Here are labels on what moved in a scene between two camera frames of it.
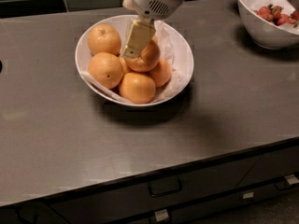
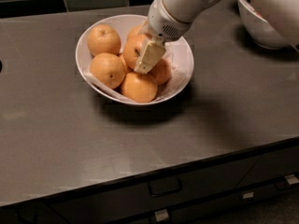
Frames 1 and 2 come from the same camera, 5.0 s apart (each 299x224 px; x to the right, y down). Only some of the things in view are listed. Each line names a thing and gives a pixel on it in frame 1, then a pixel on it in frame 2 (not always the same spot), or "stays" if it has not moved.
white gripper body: x=149 y=1 to x=163 y=22
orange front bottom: x=138 y=88 stays
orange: x=163 y=72 stays
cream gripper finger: x=140 y=34 to x=151 y=53
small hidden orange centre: x=125 y=65 stays
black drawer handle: x=163 y=187 stays
